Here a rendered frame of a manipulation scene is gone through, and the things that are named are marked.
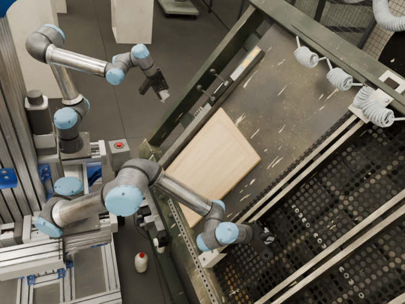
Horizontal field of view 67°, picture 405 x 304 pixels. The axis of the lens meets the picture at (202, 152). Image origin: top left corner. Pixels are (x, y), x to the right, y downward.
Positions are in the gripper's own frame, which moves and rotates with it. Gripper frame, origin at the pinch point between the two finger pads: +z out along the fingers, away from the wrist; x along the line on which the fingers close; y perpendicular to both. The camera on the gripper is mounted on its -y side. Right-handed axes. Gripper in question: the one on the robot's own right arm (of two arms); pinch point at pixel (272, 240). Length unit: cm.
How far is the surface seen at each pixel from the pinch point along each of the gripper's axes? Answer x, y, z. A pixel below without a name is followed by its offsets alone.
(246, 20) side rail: -61, 107, -3
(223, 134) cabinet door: -9, 64, 1
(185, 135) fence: 12, 84, -2
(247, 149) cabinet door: -15.1, 44.8, 0.5
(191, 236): 38.9, 28.7, -1.1
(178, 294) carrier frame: 99, 25, 38
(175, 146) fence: 22, 83, -2
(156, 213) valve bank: 58, 58, 0
